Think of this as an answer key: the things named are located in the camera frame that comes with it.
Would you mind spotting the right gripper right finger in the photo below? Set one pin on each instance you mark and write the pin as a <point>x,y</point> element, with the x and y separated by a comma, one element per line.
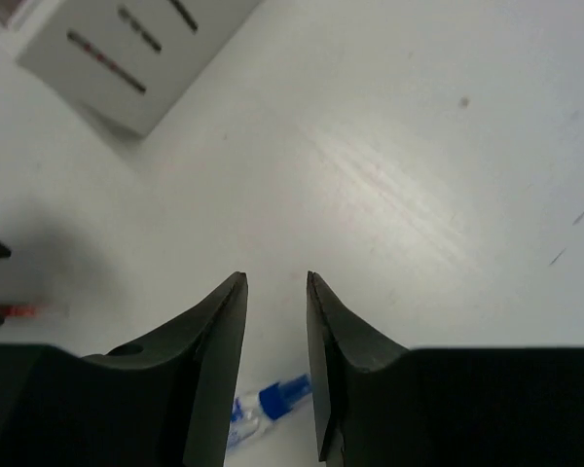
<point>352,380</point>

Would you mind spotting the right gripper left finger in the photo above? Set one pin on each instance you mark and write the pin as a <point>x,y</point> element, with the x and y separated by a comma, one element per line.
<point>193,359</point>

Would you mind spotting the red gel pen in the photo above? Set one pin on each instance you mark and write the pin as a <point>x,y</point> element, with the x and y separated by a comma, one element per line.
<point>16,311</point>

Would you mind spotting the clear blue spray bottle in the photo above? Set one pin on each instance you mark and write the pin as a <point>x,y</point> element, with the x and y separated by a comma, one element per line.
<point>255,413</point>

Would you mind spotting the white slotted pen holder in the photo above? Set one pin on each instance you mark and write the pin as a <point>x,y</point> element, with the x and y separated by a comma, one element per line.
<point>126,62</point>

